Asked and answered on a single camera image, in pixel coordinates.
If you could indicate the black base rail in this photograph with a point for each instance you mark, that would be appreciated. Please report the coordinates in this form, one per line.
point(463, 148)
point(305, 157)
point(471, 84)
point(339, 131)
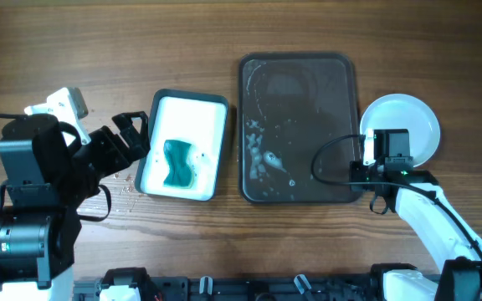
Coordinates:
point(245, 289)

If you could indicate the white plate blue streak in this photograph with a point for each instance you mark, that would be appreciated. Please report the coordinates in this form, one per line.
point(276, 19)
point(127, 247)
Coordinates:
point(405, 112)

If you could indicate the brown plastic tray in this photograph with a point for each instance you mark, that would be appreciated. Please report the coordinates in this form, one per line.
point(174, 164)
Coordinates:
point(297, 128)

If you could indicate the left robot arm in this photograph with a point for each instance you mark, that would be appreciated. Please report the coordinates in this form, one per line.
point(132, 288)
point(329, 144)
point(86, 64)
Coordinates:
point(50, 173)

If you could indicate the green yellow sponge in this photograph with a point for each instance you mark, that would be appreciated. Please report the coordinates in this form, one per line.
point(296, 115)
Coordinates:
point(180, 174)

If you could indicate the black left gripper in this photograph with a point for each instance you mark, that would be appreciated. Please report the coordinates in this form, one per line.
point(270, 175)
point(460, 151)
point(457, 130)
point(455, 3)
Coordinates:
point(119, 153)

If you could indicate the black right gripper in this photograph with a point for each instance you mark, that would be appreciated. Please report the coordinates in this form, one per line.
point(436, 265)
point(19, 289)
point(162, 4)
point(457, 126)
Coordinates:
point(358, 170)

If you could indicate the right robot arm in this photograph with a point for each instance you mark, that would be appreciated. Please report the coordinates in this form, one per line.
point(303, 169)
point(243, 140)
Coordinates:
point(417, 198)

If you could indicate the black tray with white liner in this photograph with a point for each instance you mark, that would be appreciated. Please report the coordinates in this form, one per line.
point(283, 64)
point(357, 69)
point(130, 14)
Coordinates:
point(198, 119)

